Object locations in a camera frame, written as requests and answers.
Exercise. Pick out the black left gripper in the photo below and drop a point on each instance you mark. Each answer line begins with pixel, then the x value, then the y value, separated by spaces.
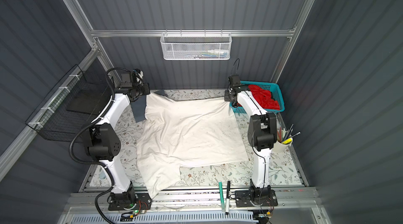
pixel 144 86

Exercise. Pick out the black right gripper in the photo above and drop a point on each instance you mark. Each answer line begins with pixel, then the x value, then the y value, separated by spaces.
pixel 227 99

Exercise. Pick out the white t-shirt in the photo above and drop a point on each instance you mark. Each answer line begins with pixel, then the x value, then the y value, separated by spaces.
pixel 179 134

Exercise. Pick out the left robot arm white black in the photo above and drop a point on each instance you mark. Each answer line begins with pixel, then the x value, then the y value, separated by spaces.
pixel 102 143

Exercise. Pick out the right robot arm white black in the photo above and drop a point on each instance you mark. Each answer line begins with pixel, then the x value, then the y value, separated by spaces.
pixel 262 135

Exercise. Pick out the folded grey-blue t-shirt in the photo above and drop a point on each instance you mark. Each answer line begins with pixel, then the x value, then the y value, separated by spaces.
pixel 138 109

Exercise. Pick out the red t-shirt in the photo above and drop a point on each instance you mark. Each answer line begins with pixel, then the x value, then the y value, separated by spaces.
pixel 259 96

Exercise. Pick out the white bottle in mesh basket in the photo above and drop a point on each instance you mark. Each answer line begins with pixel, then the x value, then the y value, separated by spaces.
pixel 220 52

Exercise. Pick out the teal plastic basket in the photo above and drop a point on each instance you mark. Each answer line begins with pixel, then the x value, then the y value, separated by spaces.
pixel 272 87

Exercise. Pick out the white pen cup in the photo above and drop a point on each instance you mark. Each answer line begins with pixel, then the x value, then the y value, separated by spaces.
pixel 284 139

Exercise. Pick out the green marker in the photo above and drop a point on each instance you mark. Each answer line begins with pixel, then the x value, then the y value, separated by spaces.
pixel 221 193

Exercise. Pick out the black marker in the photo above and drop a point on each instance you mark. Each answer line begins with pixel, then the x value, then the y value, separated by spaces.
pixel 227 202

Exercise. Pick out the black wire wall basket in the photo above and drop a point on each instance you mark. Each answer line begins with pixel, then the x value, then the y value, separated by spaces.
pixel 74 106

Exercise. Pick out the white wire mesh basket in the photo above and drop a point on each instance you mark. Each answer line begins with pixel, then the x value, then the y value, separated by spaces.
pixel 194 48

